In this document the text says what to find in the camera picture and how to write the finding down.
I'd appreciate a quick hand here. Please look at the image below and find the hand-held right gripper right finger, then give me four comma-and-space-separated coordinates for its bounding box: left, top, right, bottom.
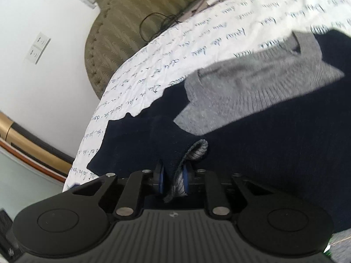
181, 160, 275, 217

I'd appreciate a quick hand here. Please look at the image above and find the grey cable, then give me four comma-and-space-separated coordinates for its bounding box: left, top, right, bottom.
175, 0, 233, 23

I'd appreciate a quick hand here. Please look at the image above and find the white wall outlet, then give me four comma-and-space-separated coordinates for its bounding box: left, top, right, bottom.
24, 32, 52, 65

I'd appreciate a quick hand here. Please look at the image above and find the white script-printed bed sheet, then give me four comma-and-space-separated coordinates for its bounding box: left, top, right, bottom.
63, 0, 351, 194

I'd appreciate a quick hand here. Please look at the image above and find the grey and navy sweater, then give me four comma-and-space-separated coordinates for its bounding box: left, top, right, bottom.
86, 29, 351, 232

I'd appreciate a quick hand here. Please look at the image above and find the gold metal rail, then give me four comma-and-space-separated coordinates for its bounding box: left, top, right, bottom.
0, 111, 74, 183

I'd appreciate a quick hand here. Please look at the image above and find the black looped cable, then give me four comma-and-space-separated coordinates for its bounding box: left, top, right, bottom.
140, 12, 183, 42

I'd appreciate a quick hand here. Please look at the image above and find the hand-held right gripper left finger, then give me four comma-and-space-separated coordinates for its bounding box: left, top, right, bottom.
70, 160, 167, 217

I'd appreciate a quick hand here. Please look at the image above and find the olive green striped pillow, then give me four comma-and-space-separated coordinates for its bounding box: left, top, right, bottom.
84, 0, 239, 100

